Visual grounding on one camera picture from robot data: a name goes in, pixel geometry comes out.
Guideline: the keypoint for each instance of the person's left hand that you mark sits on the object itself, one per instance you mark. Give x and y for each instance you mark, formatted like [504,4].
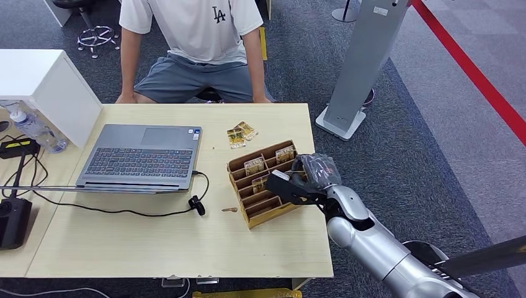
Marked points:
[261,99]

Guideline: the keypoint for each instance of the black adapter with yellow label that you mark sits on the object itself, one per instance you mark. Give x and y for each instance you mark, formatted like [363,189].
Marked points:
[18,148]

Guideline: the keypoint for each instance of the white furniture panel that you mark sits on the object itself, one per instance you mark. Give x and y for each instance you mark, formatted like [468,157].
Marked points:
[59,13]

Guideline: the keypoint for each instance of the white cabinet box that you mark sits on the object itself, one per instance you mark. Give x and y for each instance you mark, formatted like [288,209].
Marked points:
[49,82]

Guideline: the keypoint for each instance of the gold hotel card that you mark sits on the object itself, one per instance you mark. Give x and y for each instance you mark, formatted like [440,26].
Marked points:
[247,130]
[254,165]
[236,138]
[259,184]
[284,154]

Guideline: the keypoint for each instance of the person's right hand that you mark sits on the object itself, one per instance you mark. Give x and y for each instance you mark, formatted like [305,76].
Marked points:
[125,99]

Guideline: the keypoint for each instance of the small brass key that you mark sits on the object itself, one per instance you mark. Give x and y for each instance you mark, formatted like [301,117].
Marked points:
[229,209]

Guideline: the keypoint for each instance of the clear desk bracket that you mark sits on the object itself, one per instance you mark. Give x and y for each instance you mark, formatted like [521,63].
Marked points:
[206,281]
[172,283]

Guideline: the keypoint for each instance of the clear plastic water bottle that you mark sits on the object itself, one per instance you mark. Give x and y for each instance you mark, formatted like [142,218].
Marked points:
[36,130]

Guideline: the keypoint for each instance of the black seat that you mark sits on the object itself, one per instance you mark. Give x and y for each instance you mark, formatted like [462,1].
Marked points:
[209,95]

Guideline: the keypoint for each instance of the wooden slotted card holder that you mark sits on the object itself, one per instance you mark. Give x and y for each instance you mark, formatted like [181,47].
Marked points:
[269,216]

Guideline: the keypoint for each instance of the grey open laptop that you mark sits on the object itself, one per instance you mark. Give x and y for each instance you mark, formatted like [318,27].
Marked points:
[139,162]

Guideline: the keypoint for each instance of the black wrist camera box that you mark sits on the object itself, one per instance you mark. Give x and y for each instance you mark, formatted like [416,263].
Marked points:
[287,190]

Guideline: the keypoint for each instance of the round grey stanchion base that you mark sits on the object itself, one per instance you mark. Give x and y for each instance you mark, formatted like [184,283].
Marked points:
[344,16]

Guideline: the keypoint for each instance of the black box device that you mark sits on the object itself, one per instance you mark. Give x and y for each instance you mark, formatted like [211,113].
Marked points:
[12,224]

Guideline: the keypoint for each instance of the person's left forearm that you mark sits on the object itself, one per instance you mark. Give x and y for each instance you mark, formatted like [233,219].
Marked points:
[257,78]

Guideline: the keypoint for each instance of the yellow object under desk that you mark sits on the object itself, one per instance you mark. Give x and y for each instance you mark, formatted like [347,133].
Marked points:
[246,294]

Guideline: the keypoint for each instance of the person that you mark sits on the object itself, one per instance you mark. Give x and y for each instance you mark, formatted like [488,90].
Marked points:
[197,37]

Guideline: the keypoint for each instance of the grey kiosk stand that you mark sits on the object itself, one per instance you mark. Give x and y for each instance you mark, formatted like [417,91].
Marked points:
[361,61]

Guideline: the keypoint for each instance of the round glossy black base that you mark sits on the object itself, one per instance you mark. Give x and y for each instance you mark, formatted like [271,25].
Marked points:
[427,253]

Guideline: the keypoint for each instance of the thin black post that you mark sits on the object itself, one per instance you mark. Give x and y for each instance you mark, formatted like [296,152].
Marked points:
[18,175]

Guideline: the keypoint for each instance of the person's right forearm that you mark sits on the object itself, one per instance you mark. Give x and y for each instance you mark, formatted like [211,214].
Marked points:
[128,78]

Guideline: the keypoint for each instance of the black stool with chrome base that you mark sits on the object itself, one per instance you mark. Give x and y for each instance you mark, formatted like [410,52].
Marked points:
[95,38]

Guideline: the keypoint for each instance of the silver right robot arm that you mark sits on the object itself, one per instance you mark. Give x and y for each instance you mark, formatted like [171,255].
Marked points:
[370,242]

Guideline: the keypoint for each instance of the yellow floor marking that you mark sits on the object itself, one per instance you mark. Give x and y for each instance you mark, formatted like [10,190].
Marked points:
[263,43]

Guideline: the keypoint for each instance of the red floor tape strip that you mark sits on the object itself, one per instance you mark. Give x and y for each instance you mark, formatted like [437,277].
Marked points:
[472,72]

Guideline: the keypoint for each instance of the dark metal pole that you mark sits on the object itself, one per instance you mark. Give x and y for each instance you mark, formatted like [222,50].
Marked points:
[493,255]

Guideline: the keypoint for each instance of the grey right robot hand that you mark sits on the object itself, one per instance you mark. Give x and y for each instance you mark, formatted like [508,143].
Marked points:
[320,170]

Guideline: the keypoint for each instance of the pale wooden desk leg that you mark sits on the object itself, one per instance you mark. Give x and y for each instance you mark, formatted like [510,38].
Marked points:
[301,283]

